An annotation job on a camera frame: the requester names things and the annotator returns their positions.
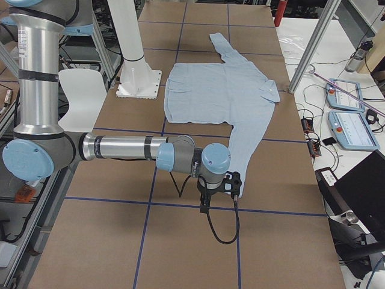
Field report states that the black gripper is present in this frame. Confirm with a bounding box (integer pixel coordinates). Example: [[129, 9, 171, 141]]
[[197, 177, 217, 208]]

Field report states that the light blue button-up shirt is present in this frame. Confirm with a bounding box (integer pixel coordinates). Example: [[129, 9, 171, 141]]
[[164, 33, 280, 181]]

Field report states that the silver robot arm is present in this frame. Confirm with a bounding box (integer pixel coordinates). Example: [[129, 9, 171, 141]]
[[2, 1, 240, 212]]

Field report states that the black laptop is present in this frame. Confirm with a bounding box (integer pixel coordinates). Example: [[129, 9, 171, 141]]
[[315, 150, 384, 241]]

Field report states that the near teach pendant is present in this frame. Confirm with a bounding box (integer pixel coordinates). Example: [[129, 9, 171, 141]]
[[328, 110, 380, 151]]

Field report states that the teach pendant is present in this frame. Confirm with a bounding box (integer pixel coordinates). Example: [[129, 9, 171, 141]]
[[328, 110, 380, 151], [326, 78, 365, 112]]

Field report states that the white plastic chair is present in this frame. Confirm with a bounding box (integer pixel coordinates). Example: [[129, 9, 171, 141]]
[[58, 69, 107, 132]]

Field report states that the far teach pendant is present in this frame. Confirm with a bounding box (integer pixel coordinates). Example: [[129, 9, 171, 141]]
[[326, 78, 365, 112]]

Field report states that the purple reacher stick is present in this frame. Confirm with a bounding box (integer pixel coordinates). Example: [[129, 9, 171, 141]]
[[309, 70, 385, 117]]

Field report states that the clear plastic bag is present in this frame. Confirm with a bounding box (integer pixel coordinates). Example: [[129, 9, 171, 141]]
[[279, 36, 305, 59]]

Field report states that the orange box under table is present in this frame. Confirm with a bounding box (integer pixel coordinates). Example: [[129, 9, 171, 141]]
[[14, 185, 36, 204]]

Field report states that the water bottle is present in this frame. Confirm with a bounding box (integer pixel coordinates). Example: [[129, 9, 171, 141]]
[[345, 40, 373, 73]]

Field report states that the red cylinder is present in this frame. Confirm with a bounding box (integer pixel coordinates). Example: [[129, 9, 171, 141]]
[[274, 0, 288, 27]]

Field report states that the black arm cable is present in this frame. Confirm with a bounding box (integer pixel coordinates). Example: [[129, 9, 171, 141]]
[[170, 171, 241, 245]]

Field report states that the black camera mount wrist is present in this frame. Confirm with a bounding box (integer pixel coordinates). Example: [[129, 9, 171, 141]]
[[219, 171, 242, 198]]

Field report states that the white central column mount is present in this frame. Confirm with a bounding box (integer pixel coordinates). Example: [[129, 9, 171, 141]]
[[108, 0, 162, 99]]

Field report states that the aluminium frame post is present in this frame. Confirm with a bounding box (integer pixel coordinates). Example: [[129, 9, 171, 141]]
[[288, 0, 341, 93]]

